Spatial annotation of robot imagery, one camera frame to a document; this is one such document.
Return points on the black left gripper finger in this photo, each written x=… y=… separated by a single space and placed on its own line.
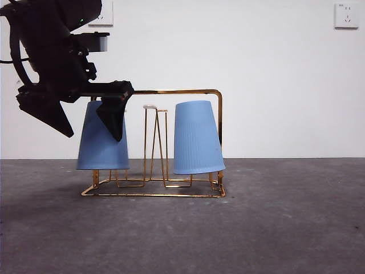
x=48 y=111
x=114 y=114

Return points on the blue ribbed plastic cup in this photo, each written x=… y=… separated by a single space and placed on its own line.
x=198 y=140
x=94 y=148

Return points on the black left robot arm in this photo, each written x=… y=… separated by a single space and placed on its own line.
x=42 y=14

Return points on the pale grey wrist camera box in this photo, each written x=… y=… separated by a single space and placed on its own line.
x=102 y=44

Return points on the white wall socket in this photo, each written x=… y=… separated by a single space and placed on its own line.
x=346 y=16
x=107 y=17

